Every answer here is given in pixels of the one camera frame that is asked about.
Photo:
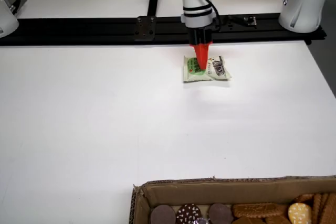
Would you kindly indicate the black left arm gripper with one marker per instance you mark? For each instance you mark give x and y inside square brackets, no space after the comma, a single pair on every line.
[199,35]

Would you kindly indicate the green white snack packet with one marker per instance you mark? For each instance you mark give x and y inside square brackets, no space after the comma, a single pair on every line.
[218,69]

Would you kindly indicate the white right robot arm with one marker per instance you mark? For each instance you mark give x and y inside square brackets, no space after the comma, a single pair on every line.
[6,22]

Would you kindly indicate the black push button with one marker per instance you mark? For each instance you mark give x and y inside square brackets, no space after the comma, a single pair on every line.
[250,21]

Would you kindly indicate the brown cardboard box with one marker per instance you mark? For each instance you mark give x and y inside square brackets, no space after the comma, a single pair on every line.
[210,190]

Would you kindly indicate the dark brown round cookie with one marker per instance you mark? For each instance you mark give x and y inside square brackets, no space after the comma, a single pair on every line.
[220,212]
[162,216]

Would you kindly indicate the chocolate sprinkle round cookie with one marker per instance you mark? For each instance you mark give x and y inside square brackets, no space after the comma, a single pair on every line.
[187,214]

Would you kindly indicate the yellow sprinkled round cookie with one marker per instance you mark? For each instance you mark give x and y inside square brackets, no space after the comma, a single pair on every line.
[299,213]

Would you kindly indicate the ridged orange wafer biscuit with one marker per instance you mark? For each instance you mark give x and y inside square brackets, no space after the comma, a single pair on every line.
[329,208]
[317,208]

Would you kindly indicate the grey metal bracket plate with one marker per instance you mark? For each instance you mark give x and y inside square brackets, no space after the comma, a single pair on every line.
[144,28]

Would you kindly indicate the black aluminium rail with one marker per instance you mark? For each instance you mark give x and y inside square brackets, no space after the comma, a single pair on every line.
[78,30]

